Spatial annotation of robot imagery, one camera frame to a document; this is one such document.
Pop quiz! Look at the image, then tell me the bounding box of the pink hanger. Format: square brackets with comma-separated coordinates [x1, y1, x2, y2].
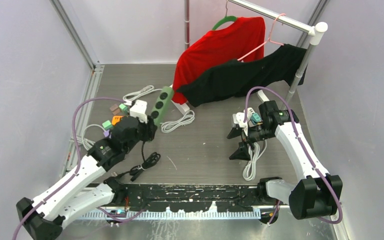
[238, 13, 286, 62]

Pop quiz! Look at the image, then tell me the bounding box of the red shirt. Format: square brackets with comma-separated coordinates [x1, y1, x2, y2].
[172, 17, 266, 91]

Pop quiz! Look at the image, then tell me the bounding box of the metal clothes rack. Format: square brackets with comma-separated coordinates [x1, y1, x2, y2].
[170, 0, 328, 113]

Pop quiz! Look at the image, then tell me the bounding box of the teal green plug adapter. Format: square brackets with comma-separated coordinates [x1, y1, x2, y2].
[102, 120, 113, 131]

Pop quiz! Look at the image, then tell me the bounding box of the purple cable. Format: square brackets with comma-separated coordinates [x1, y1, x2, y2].
[11, 96, 147, 240]
[243, 86, 344, 226]

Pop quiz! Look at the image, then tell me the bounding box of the white coiled cable front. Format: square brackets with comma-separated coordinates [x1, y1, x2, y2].
[242, 140, 268, 182]

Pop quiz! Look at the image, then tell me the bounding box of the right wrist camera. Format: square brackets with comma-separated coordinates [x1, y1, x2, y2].
[232, 112, 249, 136]

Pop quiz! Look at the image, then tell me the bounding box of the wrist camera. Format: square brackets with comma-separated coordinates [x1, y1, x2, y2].
[232, 112, 249, 136]
[129, 99, 148, 124]

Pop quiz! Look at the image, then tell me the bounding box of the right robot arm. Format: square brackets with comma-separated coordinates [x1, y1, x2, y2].
[227, 100, 343, 220]

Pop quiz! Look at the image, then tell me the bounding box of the white cable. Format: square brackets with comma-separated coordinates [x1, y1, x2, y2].
[123, 85, 163, 104]
[242, 140, 268, 182]
[160, 110, 196, 134]

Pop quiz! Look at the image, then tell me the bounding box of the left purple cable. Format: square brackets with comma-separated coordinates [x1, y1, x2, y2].
[11, 96, 147, 240]

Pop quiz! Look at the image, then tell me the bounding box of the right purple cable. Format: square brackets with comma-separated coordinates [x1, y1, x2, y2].
[243, 86, 344, 226]

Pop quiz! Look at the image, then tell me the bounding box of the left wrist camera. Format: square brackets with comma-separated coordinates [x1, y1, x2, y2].
[129, 99, 148, 124]

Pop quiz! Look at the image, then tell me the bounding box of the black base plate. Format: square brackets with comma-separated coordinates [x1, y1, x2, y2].
[107, 183, 276, 213]

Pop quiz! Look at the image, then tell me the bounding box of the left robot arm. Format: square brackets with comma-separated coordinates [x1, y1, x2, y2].
[16, 115, 159, 240]

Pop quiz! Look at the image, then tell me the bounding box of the green hanger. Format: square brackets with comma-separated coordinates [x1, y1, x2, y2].
[211, 0, 238, 31]

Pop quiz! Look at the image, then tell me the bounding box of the orange power strip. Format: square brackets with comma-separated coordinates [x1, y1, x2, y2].
[111, 115, 124, 126]

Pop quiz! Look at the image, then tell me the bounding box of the purple power strip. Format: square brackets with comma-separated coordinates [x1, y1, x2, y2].
[103, 130, 110, 138]

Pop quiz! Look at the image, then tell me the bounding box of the black shirt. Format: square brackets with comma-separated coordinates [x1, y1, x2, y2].
[176, 44, 307, 108]

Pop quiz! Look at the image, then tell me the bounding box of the green power strip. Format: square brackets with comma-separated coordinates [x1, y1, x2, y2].
[150, 86, 174, 126]

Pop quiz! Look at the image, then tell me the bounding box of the white coiled cable back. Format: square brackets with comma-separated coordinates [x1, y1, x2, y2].
[123, 85, 163, 104]

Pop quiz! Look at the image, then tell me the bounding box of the white power strip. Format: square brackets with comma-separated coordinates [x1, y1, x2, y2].
[247, 107, 262, 125]

